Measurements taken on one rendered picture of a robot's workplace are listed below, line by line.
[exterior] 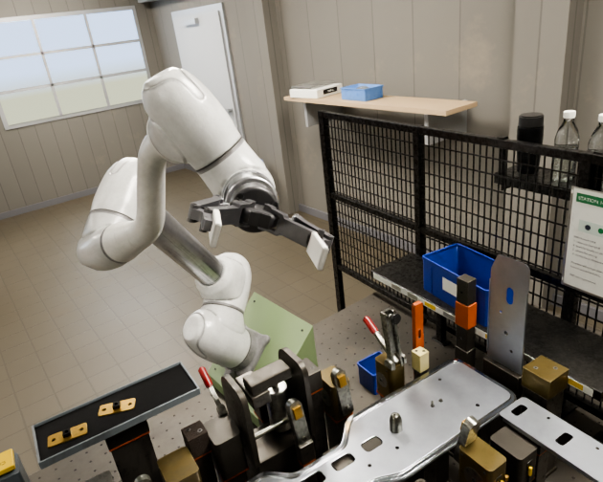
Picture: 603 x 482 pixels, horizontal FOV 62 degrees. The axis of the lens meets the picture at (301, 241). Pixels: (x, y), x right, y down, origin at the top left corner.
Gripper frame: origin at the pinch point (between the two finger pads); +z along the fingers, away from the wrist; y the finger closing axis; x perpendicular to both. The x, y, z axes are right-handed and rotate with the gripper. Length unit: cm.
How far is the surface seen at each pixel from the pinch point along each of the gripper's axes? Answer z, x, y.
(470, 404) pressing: -41, -43, -72
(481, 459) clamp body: -21, -43, -63
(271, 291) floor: -305, -128, -81
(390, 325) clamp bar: -57, -32, -52
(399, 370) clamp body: -56, -44, -58
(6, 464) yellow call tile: -40, -73, 33
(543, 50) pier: -205, 81, -163
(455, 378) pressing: -52, -42, -73
